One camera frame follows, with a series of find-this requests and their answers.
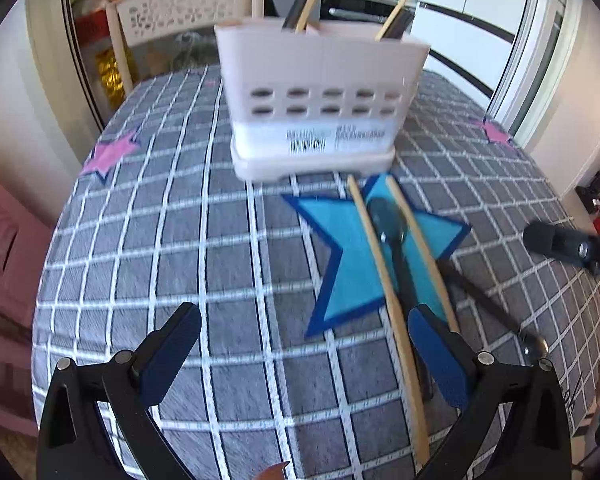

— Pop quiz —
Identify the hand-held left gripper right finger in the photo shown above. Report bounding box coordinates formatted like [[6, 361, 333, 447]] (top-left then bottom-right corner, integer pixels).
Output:
[[407, 304, 573, 480]]

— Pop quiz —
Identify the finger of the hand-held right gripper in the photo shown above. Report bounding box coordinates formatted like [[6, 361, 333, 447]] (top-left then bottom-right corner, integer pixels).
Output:
[[522, 221, 600, 279]]

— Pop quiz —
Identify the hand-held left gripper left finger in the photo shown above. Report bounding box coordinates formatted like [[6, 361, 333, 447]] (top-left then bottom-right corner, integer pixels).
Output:
[[35, 301, 203, 480]]

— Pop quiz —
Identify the black long-handled utensil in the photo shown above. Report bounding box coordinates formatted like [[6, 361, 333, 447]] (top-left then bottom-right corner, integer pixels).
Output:
[[281, 0, 321, 32], [437, 259, 549, 367]]

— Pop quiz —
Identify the dark spoon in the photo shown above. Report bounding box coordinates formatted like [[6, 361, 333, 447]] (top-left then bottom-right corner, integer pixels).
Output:
[[369, 198, 436, 401]]

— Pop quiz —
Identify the white plastic utensil holder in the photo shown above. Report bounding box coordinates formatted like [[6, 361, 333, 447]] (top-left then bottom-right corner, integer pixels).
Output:
[[214, 19, 432, 182]]

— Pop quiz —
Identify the grey checked star tablecloth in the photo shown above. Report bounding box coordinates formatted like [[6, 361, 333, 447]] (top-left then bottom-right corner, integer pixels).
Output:
[[32, 65, 600, 480]]

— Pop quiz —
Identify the stack of pink stools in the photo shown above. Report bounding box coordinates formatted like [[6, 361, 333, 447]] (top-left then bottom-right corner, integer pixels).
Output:
[[0, 170, 56, 431]]

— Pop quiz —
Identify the white refrigerator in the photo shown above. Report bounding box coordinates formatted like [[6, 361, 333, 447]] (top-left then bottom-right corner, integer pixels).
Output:
[[415, 0, 537, 106]]

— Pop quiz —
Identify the gold foil package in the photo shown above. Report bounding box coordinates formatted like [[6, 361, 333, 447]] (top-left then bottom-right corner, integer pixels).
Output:
[[95, 45, 127, 107]]

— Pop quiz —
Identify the red container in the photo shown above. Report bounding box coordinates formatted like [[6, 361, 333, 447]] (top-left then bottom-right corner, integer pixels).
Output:
[[72, 14, 112, 52]]

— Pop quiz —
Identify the yellow round tray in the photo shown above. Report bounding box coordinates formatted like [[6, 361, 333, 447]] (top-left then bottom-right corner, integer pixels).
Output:
[[70, 0, 123, 17]]

